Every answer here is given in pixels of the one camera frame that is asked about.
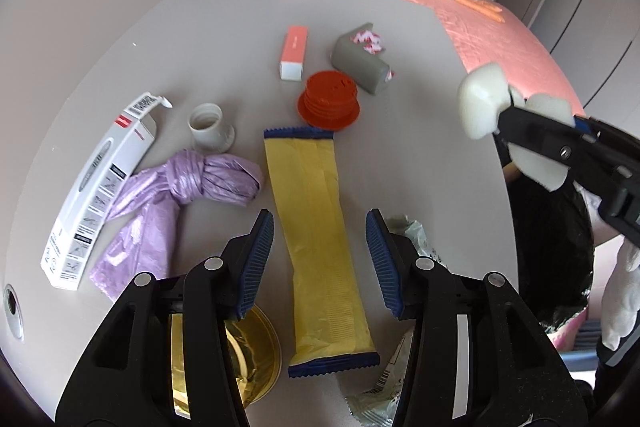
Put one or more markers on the person's right hand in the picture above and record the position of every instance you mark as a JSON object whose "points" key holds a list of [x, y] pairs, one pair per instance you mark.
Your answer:
{"points": [[622, 297]]}

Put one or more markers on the small orange white box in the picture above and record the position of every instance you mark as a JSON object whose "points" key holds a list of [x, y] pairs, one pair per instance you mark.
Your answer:
{"points": [[295, 47]]}

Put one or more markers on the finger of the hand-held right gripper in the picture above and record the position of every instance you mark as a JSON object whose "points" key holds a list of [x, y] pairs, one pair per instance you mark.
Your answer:
{"points": [[617, 144], [550, 147]]}

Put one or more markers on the grey pouch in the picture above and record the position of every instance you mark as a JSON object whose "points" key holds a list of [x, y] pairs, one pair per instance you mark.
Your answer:
{"points": [[357, 64]]}

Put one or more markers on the pale green wrapper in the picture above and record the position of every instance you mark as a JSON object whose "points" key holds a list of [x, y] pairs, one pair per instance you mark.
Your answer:
{"points": [[380, 382]]}

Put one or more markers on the knotted purple plastic bag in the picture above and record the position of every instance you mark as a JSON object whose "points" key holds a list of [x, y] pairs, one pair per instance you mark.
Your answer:
{"points": [[190, 179]]}

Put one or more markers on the black trash bag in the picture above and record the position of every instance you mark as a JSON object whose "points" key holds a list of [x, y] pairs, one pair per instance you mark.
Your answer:
{"points": [[545, 247]]}

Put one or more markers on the long white cardboard box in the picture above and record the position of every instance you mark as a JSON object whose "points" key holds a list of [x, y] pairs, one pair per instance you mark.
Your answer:
{"points": [[100, 177]]}

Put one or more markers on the bed with pink sheet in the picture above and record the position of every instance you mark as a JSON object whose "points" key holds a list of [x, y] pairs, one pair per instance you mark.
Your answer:
{"points": [[500, 42]]}

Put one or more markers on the white plastic cap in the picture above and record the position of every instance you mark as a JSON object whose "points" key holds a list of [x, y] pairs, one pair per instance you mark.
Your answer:
{"points": [[212, 132]]}

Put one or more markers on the red plastic lid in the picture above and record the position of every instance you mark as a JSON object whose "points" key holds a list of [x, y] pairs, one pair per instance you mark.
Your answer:
{"points": [[330, 97]]}

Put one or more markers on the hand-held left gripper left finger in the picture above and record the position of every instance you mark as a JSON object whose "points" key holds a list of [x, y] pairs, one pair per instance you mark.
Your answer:
{"points": [[255, 262]]}

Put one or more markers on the white wardrobe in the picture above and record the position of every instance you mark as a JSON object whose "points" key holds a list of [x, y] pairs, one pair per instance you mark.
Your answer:
{"points": [[590, 7]]}

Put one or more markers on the gold round tin lid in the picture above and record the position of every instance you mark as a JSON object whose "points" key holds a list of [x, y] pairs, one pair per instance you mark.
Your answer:
{"points": [[255, 357]]}

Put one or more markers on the long yellow snack packet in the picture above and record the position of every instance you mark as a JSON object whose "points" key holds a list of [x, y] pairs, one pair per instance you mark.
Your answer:
{"points": [[315, 232]]}

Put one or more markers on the red white candy wrapper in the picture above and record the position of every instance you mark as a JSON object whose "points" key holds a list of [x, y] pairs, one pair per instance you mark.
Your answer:
{"points": [[367, 39]]}

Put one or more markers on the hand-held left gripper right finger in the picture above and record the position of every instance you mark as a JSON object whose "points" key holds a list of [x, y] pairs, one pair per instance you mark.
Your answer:
{"points": [[382, 262]]}

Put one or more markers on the white foam piece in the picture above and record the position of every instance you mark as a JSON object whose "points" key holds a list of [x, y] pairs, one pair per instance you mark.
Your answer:
{"points": [[480, 102]]}

